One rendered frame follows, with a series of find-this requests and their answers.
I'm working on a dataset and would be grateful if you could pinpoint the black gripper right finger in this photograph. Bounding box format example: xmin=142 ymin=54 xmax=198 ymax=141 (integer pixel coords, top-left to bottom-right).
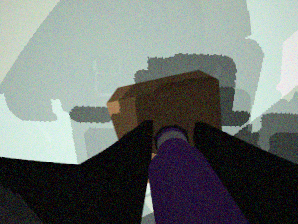
xmin=193 ymin=121 xmax=298 ymax=224

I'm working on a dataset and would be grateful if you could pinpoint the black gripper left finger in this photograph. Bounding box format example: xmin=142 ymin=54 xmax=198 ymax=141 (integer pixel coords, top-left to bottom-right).
xmin=0 ymin=120 xmax=153 ymax=224

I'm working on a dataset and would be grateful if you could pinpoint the brown block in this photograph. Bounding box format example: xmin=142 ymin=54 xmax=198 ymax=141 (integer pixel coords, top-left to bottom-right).
xmin=106 ymin=69 xmax=222 ymax=160

